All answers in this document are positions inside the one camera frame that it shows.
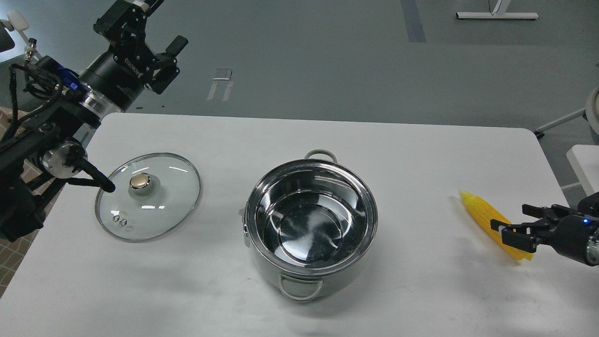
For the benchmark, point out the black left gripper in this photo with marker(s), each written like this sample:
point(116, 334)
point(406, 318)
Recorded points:
point(122, 72)

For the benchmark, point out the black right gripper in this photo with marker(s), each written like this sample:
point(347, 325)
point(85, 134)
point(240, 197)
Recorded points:
point(574, 236)

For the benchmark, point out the yellow plastic corn cob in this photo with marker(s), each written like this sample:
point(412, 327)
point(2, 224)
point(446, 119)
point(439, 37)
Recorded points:
point(483, 213)

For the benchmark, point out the glass pot lid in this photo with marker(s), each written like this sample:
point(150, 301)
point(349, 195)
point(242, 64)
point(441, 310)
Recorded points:
point(153, 194)

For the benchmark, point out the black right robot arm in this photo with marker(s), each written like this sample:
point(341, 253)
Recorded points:
point(588, 206)

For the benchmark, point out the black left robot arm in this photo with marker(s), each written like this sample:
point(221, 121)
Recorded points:
point(55, 111)

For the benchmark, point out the stainless steel pot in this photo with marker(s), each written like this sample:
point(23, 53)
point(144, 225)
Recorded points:
point(309, 224)

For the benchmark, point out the white side table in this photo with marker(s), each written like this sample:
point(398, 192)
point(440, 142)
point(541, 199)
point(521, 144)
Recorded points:
point(584, 160)

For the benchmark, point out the white chair on right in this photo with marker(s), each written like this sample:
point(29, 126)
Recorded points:
point(590, 113)

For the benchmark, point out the grey office chair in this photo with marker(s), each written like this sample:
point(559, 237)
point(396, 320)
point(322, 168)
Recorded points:
point(15, 22)

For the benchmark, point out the white desk leg base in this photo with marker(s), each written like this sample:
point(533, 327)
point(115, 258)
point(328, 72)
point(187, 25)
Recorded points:
point(498, 12)

